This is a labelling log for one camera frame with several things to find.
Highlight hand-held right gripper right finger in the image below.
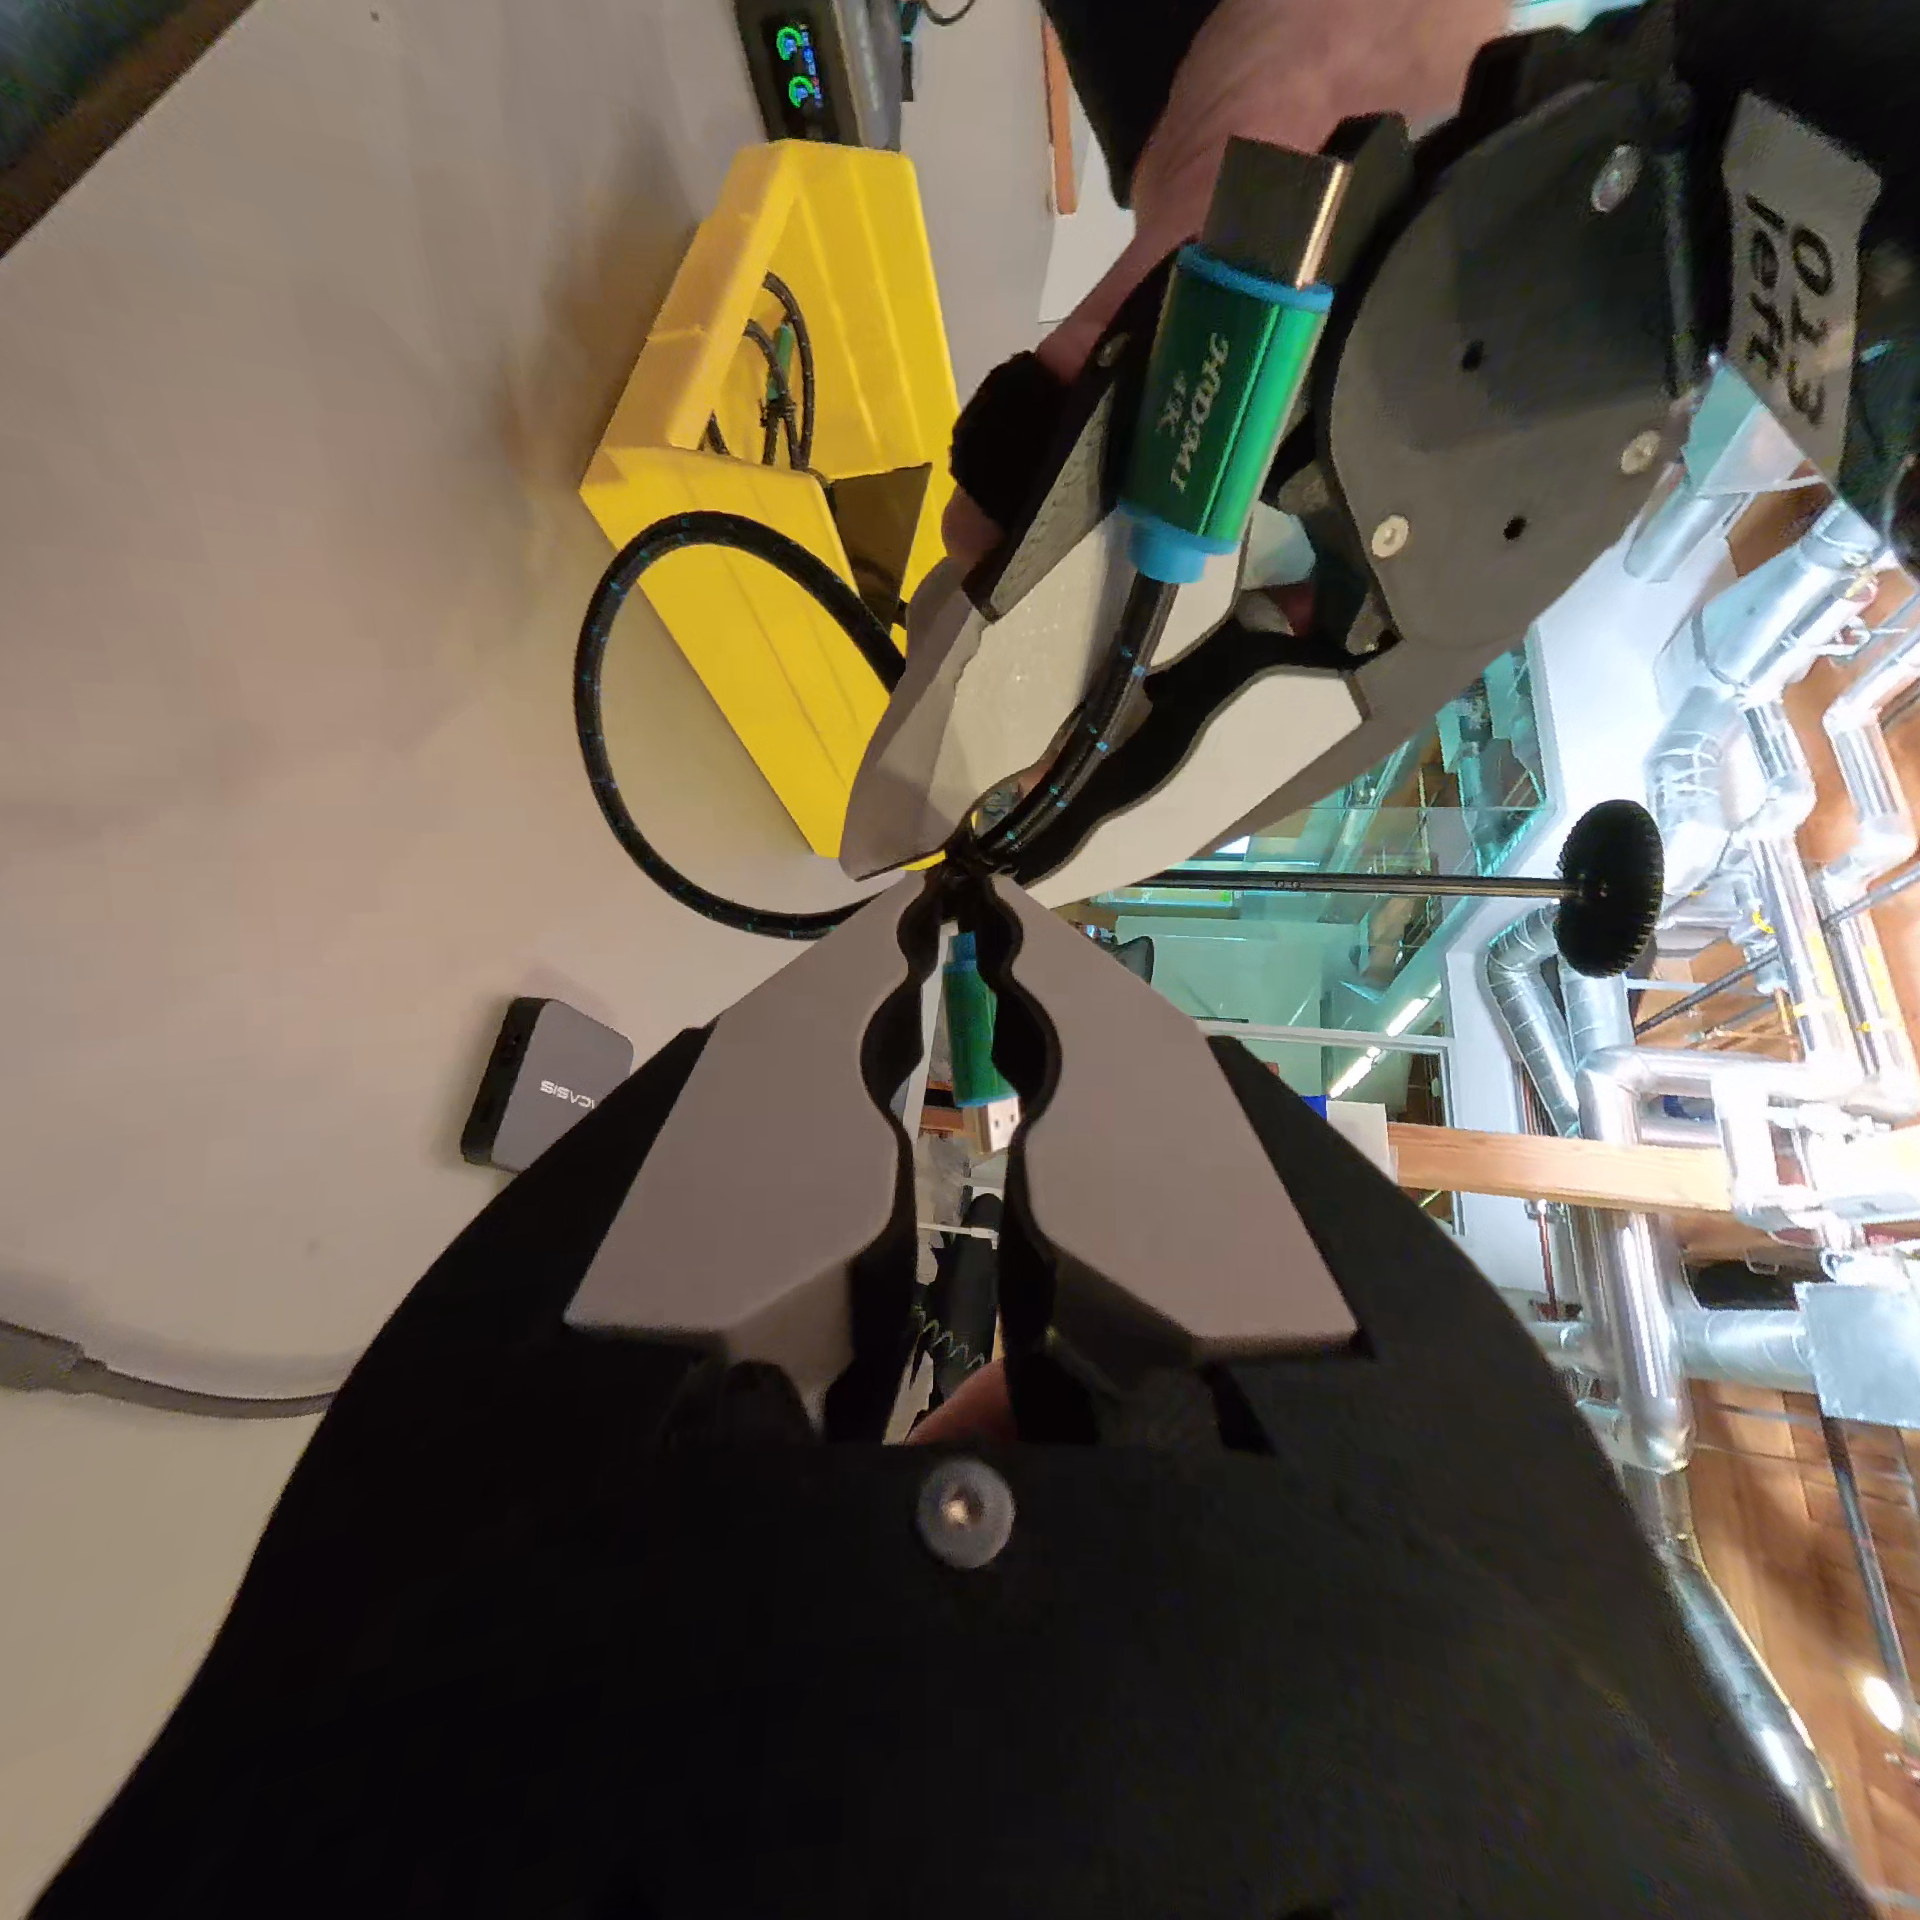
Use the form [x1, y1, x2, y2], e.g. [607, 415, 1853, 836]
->
[970, 878, 1362, 1444]

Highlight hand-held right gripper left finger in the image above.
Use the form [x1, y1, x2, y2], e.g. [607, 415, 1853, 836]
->
[564, 878, 944, 1432]

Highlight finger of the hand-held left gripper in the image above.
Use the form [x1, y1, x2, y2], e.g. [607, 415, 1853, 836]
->
[970, 618, 1519, 907]
[837, 516, 1156, 881]

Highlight yellow plastic bin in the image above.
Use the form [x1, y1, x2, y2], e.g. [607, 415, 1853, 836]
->
[575, 137, 962, 860]

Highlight black braided hdmi cable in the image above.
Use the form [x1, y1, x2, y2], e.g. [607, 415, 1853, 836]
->
[701, 267, 825, 472]
[575, 136, 1340, 1162]

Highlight person's left hand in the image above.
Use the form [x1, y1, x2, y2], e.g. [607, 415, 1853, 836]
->
[941, 0, 1519, 569]

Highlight dark adapter hub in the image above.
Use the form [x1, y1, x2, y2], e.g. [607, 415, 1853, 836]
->
[457, 995, 634, 1176]

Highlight black round fixture on rod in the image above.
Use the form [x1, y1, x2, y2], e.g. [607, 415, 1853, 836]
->
[1236, 801, 1670, 982]

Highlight silver ceiling pipes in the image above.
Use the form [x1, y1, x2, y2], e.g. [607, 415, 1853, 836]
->
[1476, 337, 1920, 1920]

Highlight black device with lit display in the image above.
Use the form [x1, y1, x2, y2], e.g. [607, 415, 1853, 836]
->
[730, 0, 921, 150]

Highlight grey cable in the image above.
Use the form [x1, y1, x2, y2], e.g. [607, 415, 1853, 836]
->
[0, 1316, 338, 1422]

